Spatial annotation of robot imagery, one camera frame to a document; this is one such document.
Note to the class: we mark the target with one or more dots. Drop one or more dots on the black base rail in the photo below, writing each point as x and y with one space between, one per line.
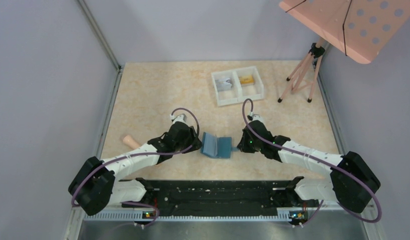
222 198

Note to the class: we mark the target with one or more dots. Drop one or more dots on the teal card holder wallet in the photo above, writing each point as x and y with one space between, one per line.
217 147

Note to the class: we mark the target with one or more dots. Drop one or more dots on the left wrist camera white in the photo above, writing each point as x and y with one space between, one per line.
178 118

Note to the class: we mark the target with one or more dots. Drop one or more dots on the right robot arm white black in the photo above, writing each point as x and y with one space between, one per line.
346 179

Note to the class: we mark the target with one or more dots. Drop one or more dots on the grey slotted cable duct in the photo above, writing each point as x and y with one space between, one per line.
140 216

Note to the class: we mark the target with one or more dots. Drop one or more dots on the aluminium frame post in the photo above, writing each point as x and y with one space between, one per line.
95 28

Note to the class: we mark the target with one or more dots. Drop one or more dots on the beige wooden peg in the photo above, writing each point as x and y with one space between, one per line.
129 141

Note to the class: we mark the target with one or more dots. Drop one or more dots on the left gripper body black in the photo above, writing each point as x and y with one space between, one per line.
194 141

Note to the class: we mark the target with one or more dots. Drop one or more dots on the gold card in tray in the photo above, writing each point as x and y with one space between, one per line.
246 80

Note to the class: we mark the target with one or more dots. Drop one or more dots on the white two-compartment tray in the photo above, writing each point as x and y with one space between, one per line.
239 93

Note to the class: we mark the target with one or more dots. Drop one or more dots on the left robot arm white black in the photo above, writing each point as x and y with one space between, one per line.
101 182

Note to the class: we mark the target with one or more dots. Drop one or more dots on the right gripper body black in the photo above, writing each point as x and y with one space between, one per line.
243 143

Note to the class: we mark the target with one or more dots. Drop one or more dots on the silver card in tray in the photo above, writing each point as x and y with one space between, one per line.
223 84

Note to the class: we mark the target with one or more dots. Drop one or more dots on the pink perforated board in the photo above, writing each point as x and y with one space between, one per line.
358 28

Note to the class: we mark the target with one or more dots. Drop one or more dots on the pink tripod stand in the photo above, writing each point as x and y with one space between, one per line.
295 79

